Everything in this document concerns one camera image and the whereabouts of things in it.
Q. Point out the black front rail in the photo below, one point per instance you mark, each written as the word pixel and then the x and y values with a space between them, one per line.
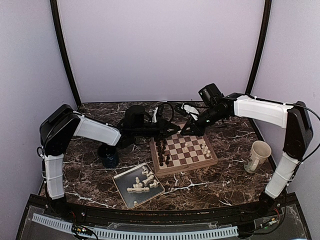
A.
pixel 98 215

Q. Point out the white slotted cable duct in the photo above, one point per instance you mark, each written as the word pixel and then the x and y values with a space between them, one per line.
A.
pixel 134 232

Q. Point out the white chess knight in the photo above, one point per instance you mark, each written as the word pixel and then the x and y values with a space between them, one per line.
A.
pixel 203 145

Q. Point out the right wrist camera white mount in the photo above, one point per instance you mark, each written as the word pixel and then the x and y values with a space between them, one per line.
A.
pixel 187 110

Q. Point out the dark blue mug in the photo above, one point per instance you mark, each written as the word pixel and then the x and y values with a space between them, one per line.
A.
pixel 108 156

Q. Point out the black chess pieces row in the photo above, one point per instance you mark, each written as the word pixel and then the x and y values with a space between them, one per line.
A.
pixel 163 158

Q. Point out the white chess pieces pile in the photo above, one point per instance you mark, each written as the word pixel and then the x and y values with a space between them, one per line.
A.
pixel 144 186

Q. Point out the cream white mug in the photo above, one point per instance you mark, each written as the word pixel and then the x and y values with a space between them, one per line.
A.
pixel 259 153

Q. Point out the wooden chess board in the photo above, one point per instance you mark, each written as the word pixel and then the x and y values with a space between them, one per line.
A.
pixel 181 160

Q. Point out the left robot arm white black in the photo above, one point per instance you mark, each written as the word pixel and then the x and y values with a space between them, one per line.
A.
pixel 66 125

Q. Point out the left black frame post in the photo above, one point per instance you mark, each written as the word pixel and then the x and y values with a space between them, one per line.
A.
pixel 63 51

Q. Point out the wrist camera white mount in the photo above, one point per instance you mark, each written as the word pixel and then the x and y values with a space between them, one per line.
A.
pixel 187 110
pixel 157 114

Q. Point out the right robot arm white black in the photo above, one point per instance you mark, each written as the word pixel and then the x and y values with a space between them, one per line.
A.
pixel 292 118

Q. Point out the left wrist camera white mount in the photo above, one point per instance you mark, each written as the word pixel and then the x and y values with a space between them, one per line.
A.
pixel 157 114

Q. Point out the black frame post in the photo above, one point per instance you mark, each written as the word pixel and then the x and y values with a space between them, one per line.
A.
pixel 260 46
pixel 63 51

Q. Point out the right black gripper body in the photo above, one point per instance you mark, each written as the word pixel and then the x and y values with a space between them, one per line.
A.
pixel 214 117

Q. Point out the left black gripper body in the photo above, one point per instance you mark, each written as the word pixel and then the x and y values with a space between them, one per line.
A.
pixel 158 133

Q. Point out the right black frame post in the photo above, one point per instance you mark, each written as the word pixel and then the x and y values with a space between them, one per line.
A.
pixel 260 46

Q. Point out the metal tray wooden rim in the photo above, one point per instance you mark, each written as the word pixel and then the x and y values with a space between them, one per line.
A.
pixel 127 179

